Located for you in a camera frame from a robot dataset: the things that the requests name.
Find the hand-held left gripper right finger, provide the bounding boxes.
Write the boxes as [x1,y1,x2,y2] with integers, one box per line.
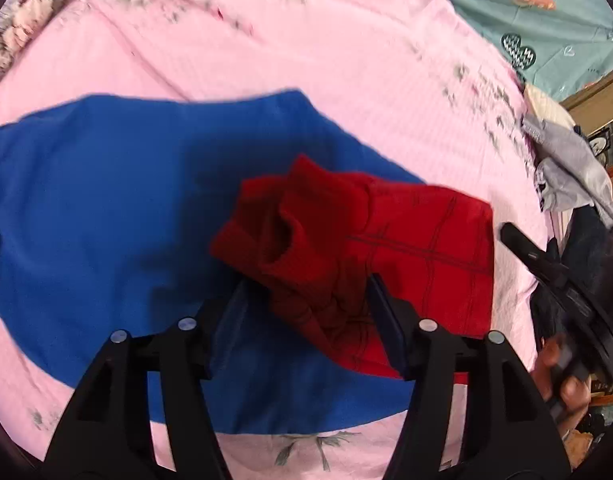
[367,272,572,480]

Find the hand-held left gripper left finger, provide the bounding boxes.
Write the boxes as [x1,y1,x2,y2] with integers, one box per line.
[44,277,253,480]

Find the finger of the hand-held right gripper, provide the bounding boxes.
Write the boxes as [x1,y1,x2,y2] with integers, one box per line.
[500,222,570,286]

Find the blue and red pants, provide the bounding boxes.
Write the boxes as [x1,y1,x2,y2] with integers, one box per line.
[0,89,496,435]

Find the person's right hand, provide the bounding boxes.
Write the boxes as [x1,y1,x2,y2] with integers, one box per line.
[533,335,596,438]

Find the grey cloth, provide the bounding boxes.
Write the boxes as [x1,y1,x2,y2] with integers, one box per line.
[521,115,613,229]

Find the cream cloth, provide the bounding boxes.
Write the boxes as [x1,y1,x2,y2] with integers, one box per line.
[524,82,577,132]

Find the teal heart-print pillow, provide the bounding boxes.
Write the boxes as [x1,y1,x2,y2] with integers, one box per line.
[371,0,613,102]

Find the pink floral blanket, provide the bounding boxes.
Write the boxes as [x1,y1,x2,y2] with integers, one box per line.
[0,0,553,480]

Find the red floral quilt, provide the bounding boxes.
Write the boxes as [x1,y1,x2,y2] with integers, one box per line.
[0,0,120,97]

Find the wooden frame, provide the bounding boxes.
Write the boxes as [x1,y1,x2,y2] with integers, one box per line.
[559,62,613,127]

